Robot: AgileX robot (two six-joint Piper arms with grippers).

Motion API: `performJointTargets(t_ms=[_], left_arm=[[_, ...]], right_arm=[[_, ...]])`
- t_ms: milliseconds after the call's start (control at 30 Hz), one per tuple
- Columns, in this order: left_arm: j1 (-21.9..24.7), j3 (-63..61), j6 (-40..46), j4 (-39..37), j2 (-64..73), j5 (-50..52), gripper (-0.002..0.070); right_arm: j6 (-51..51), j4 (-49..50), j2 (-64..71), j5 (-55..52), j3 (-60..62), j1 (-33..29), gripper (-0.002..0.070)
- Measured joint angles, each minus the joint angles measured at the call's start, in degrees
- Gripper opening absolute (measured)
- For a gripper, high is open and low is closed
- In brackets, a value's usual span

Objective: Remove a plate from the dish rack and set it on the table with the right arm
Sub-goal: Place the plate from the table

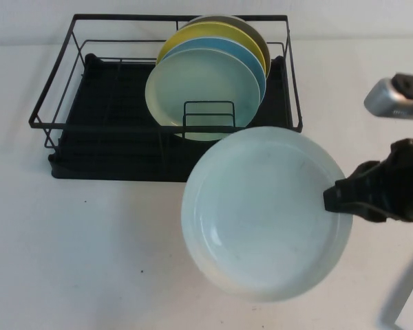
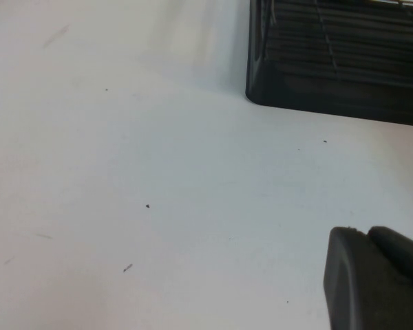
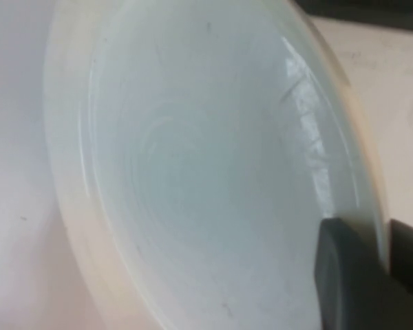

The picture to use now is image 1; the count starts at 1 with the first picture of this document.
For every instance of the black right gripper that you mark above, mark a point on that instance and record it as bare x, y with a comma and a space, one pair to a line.
402, 182

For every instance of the yellow round plate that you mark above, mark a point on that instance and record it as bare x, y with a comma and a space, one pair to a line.
199, 34

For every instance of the light green round plate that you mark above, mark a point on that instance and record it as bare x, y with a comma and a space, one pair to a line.
199, 86

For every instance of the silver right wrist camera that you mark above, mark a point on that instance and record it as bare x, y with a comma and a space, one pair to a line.
385, 99

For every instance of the blue round plate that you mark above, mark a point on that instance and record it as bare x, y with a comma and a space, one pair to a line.
242, 55

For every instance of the grey round plate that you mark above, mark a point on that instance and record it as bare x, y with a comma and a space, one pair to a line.
258, 44

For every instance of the black plastic drip tray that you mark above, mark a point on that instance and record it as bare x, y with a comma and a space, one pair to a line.
106, 168

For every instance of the white round plate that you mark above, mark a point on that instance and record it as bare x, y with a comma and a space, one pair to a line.
261, 220

